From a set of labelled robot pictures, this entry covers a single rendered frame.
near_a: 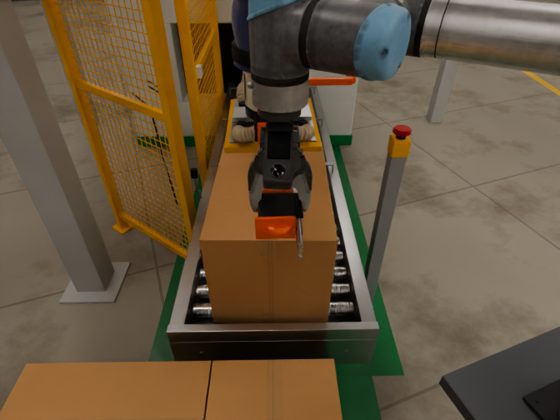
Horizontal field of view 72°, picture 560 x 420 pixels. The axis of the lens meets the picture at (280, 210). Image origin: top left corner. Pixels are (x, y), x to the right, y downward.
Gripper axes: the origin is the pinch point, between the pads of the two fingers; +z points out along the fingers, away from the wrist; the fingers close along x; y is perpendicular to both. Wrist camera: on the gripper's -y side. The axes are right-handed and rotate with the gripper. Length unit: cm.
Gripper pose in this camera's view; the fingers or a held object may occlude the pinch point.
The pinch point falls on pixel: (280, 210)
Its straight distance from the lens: 73.5
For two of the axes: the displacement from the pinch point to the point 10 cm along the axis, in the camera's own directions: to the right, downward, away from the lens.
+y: -0.2, -6.1, 7.9
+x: -10.0, 0.1, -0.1
